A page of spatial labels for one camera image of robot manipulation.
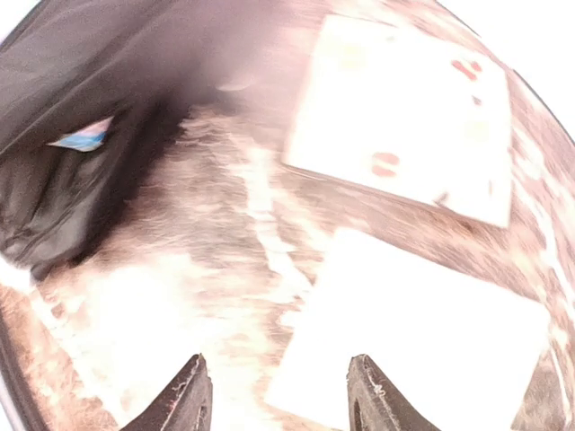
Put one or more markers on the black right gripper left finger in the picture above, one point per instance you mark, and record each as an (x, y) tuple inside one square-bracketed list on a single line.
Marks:
[(185, 403)]

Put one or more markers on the dog picture book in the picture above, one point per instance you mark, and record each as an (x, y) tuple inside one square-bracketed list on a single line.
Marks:
[(86, 139)]

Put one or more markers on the grey shrink-wrapped notebook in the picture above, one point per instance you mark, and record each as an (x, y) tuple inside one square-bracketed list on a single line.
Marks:
[(461, 350)]

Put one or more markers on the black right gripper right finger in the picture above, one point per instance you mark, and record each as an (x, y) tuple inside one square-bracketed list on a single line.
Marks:
[(375, 404)]

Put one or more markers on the black student bag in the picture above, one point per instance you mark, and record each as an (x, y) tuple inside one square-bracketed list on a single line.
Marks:
[(69, 64)]

